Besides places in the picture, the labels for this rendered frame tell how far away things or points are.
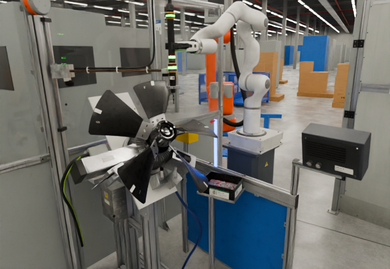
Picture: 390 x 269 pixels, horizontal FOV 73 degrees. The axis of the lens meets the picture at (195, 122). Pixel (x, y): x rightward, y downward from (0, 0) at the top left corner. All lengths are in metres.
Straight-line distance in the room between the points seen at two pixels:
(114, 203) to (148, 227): 0.24
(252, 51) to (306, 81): 8.73
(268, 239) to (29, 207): 1.47
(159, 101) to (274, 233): 1.01
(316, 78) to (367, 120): 7.76
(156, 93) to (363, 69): 1.89
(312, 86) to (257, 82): 8.72
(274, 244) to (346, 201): 1.47
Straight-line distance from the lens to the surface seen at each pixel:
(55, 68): 1.64
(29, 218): 2.03
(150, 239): 1.73
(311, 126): 1.39
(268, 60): 9.33
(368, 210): 3.09
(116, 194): 1.67
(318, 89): 10.52
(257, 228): 1.80
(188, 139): 1.86
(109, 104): 1.32
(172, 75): 1.38
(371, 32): 2.77
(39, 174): 1.94
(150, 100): 1.50
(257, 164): 1.91
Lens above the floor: 1.60
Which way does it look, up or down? 15 degrees down
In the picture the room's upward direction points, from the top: 1 degrees counter-clockwise
